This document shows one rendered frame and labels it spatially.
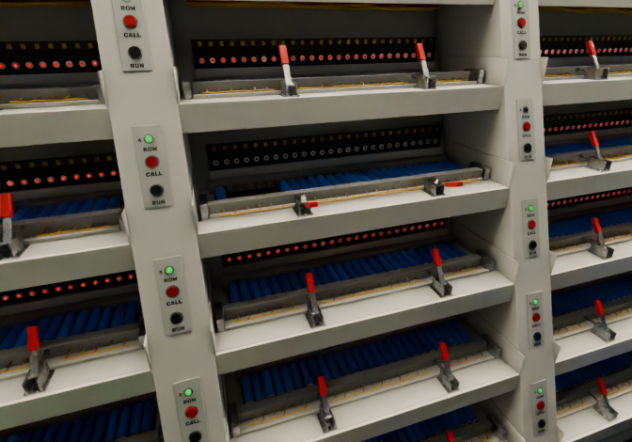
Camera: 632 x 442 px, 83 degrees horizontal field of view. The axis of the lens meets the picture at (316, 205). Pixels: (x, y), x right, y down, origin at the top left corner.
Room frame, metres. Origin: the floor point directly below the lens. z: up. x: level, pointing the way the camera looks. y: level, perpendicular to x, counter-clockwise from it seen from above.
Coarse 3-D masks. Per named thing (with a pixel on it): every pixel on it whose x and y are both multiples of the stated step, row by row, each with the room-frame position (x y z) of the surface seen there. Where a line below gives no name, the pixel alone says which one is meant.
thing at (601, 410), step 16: (592, 368) 0.93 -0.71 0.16; (608, 368) 0.93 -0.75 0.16; (624, 368) 0.93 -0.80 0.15; (560, 384) 0.88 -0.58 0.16; (576, 384) 0.88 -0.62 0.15; (592, 384) 0.87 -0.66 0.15; (608, 384) 0.88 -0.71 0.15; (624, 384) 0.89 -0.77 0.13; (560, 400) 0.83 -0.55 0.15; (576, 400) 0.85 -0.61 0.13; (592, 400) 0.85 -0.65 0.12; (608, 400) 0.85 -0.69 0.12; (624, 400) 0.85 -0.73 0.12; (560, 416) 0.81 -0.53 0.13; (576, 416) 0.81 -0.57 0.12; (592, 416) 0.81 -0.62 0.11; (608, 416) 0.80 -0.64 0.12; (624, 416) 0.81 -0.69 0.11; (560, 432) 0.74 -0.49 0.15; (576, 432) 0.78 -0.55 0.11; (592, 432) 0.77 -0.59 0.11; (608, 432) 0.80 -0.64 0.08
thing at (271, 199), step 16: (416, 176) 0.72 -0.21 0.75; (432, 176) 0.72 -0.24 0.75; (448, 176) 0.74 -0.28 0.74; (464, 176) 0.75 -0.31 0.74; (480, 176) 0.76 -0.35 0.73; (288, 192) 0.65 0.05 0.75; (304, 192) 0.65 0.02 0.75; (320, 192) 0.66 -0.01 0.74; (336, 192) 0.67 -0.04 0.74; (352, 192) 0.68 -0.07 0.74; (368, 192) 0.68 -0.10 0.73; (224, 208) 0.62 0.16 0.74; (240, 208) 0.62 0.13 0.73; (272, 208) 0.62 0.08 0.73
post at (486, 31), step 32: (448, 32) 0.87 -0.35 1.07; (480, 32) 0.77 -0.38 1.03; (512, 32) 0.73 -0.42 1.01; (512, 64) 0.72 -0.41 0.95; (512, 96) 0.72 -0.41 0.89; (448, 128) 0.89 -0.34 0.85; (480, 128) 0.79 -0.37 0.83; (512, 128) 0.72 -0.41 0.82; (448, 160) 0.90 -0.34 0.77; (512, 160) 0.72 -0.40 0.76; (544, 160) 0.74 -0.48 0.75; (512, 192) 0.72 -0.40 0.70; (544, 192) 0.74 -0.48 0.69; (480, 224) 0.81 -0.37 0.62; (512, 224) 0.72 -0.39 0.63; (544, 224) 0.74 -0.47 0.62; (512, 256) 0.72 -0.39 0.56; (544, 256) 0.74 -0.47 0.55; (544, 288) 0.74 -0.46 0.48; (512, 320) 0.73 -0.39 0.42; (544, 320) 0.74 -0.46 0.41; (544, 352) 0.74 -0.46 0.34; (512, 416) 0.75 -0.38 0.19
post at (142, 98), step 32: (96, 0) 0.53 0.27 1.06; (160, 0) 0.56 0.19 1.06; (96, 32) 0.53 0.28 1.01; (160, 32) 0.55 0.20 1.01; (160, 64) 0.55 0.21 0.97; (128, 96) 0.54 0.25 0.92; (160, 96) 0.55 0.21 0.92; (128, 128) 0.54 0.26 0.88; (128, 160) 0.54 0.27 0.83; (128, 192) 0.53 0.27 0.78; (128, 224) 0.53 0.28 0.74; (160, 224) 0.54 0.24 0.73; (192, 224) 0.55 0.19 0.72; (160, 256) 0.54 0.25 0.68; (192, 256) 0.55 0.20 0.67; (192, 288) 0.55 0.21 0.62; (160, 320) 0.54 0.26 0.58; (192, 320) 0.55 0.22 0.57; (160, 352) 0.54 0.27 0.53; (192, 352) 0.55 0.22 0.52; (160, 384) 0.53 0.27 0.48; (160, 416) 0.53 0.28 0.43; (224, 416) 0.58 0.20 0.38
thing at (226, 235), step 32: (320, 160) 0.79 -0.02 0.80; (352, 160) 0.81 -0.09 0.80; (480, 160) 0.79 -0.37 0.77; (192, 192) 0.59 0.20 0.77; (416, 192) 0.70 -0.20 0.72; (448, 192) 0.70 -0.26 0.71; (480, 192) 0.70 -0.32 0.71; (224, 224) 0.59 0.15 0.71; (256, 224) 0.59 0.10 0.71; (288, 224) 0.60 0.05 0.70; (320, 224) 0.62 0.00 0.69; (352, 224) 0.63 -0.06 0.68; (384, 224) 0.66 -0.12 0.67
